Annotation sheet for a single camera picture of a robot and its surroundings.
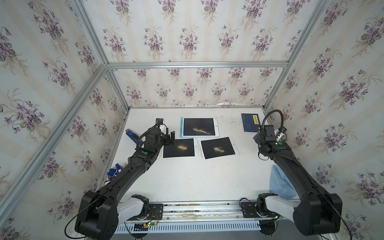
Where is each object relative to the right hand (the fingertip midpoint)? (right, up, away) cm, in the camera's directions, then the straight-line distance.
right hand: (267, 139), depth 83 cm
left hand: (-57, +5, 0) cm, 57 cm away
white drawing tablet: (-48, -7, +13) cm, 50 cm away
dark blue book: (+2, +9, +28) cm, 30 cm away
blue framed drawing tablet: (-38, +6, +25) cm, 46 cm away
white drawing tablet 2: (-27, -7, +14) cm, 31 cm away
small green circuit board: (-62, -38, -13) cm, 74 cm away
